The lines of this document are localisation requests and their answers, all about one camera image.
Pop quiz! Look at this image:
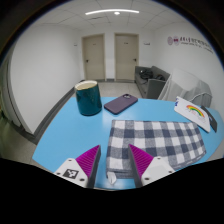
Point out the grey sofa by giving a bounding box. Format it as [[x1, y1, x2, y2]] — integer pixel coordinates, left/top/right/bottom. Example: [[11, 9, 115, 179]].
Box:
[[134, 65, 172, 100]]

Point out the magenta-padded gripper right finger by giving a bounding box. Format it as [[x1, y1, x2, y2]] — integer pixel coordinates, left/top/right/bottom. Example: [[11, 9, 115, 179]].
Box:
[[128, 143, 176, 188]]

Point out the dark teal mug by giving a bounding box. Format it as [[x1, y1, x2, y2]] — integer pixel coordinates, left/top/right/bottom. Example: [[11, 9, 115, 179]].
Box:
[[74, 79, 103, 117]]

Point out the white rainbow print pad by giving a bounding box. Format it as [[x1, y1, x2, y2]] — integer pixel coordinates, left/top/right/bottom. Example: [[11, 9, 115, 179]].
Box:
[[173, 96, 212, 134]]

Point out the beige door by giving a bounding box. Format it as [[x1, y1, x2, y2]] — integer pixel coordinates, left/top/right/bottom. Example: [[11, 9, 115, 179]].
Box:
[[81, 33, 106, 81], [114, 32, 140, 82]]

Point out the long ceiling light strip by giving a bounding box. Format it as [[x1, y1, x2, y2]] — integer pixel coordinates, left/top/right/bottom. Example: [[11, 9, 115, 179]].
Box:
[[84, 8, 141, 17]]

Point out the purple smartphone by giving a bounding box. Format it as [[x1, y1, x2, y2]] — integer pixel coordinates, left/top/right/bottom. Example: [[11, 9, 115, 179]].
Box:
[[103, 93, 139, 116]]

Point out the grey white checked towel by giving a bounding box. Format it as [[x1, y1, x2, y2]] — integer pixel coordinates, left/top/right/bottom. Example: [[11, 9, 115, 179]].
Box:
[[105, 119, 208, 185]]

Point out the wall lettering sign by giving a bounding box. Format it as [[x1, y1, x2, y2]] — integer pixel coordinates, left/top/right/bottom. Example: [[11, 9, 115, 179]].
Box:
[[166, 34, 214, 55]]

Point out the black bag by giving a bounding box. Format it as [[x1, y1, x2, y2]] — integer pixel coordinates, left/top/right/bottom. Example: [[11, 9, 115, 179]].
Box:
[[139, 68, 166, 81]]

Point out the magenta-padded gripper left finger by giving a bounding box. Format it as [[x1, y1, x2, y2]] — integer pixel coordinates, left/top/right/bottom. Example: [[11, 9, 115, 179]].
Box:
[[53, 144, 102, 189]]

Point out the black flat notebook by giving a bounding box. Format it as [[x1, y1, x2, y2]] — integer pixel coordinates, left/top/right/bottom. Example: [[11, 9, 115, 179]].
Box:
[[200, 105, 218, 134]]

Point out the white sheet covered furniture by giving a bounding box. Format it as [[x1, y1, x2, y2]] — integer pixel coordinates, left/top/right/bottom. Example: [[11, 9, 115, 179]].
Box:
[[157, 68, 213, 108]]

